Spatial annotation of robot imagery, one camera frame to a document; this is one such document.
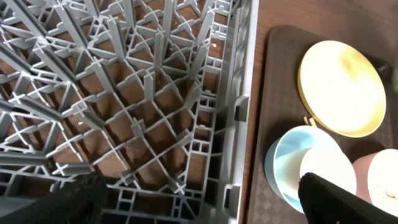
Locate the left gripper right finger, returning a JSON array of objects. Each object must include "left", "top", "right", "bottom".
[{"left": 298, "top": 172, "right": 397, "bottom": 224}]

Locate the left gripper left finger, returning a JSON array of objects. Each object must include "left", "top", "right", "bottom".
[{"left": 1, "top": 172, "right": 108, "bottom": 224}]

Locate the white cup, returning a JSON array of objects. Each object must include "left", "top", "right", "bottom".
[{"left": 277, "top": 148, "right": 357, "bottom": 198}]

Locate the pink bowl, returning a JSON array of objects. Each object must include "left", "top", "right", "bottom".
[{"left": 353, "top": 149, "right": 397, "bottom": 216}]

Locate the light blue bowl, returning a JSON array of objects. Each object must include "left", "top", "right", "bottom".
[{"left": 264, "top": 126, "right": 341, "bottom": 213}]

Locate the right wooden chopstick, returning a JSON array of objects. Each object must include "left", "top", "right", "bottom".
[{"left": 308, "top": 118, "right": 317, "bottom": 127}]

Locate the wooden chopstick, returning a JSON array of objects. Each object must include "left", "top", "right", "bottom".
[
  {"left": 308, "top": 118, "right": 317, "bottom": 127},
  {"left": 303, "top": 116, "right": 310, "bottom": 125}
]

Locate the left wooden chopstick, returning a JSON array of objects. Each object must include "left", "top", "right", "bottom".
[{"left": 303, "top": 116, "right": 310, "bottom": 125}]

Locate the yellow plate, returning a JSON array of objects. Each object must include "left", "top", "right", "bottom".
[{"left": 297, "top": 40, "right": 387, "bottom": 138}]

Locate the grey dish rack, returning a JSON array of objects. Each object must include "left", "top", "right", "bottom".
[{"left": 1, "top": 0, "right": 259, "bottom": 223}]

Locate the dark brown serving tray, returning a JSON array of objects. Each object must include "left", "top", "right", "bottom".
[{"left": 247, "top": 25, "right": 397, "bottom": 223}]

